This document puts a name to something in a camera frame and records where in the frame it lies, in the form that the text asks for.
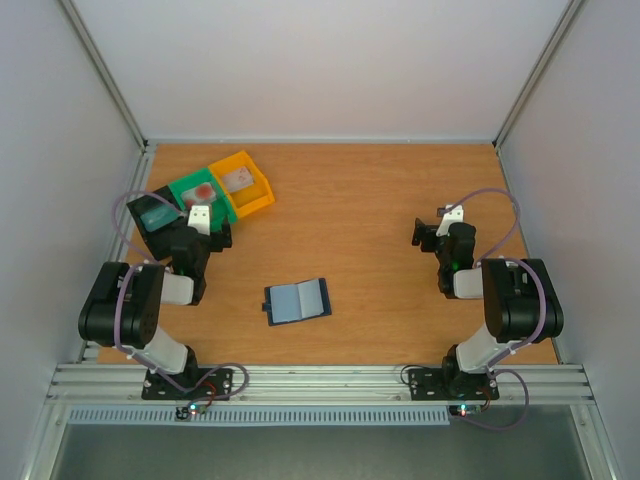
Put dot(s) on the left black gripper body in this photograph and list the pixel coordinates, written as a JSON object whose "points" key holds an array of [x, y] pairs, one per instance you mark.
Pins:
{"points": [[220, 243]]}

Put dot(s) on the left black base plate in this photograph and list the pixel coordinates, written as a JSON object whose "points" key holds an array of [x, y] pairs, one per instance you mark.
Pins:
{"points": [[188, 386]]}

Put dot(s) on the aluminium front rail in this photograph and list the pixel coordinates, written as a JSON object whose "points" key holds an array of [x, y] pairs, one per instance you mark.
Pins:
{"points": [[308, 385]]}

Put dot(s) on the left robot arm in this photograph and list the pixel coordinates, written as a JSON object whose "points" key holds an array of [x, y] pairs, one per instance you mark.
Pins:
{"points": [[123, 307]]}

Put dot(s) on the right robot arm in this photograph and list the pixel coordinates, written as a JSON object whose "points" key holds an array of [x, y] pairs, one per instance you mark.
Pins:
{"points": [[520, 308]]}

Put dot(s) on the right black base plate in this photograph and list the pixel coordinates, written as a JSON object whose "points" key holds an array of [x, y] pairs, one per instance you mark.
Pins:
{"points": [[433, 384]]}

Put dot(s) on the teal card in black bin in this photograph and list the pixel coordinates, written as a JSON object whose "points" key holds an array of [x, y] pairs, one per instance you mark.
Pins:
{"points": [[158, 217]]}

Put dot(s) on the black plastic bin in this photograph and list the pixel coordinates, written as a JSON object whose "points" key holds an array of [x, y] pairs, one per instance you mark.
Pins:
{"points": [[157, 242]]}

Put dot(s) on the card in yellow bin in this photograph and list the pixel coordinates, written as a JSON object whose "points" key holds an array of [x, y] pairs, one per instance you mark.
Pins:
{"points": [[238, 179]]}

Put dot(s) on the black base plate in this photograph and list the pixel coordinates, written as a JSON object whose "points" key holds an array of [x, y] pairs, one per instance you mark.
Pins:
{"points": [[433, 384], [188, 386]]}

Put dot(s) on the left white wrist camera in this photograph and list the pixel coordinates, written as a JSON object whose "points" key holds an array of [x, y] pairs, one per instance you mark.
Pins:
{"points": [[200, 219]]}

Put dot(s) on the grey slotted cable duct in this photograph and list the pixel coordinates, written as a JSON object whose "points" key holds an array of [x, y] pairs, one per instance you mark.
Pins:
{"points": [[262, 416]]}

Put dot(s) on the blue card holder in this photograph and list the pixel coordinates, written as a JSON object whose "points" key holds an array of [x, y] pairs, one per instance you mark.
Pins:
{"points": [[297, 302]]}

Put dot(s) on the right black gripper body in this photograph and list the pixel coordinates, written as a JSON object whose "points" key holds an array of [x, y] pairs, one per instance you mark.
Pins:
{"points": [[430, 238]]}

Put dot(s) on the green plastic bin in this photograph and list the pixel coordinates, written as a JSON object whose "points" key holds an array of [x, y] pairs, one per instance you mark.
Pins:
{"points": [[221, 210]]}

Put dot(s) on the red white card in bin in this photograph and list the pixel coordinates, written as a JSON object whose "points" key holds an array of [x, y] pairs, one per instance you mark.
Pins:
{"points": [[202, 194]]}

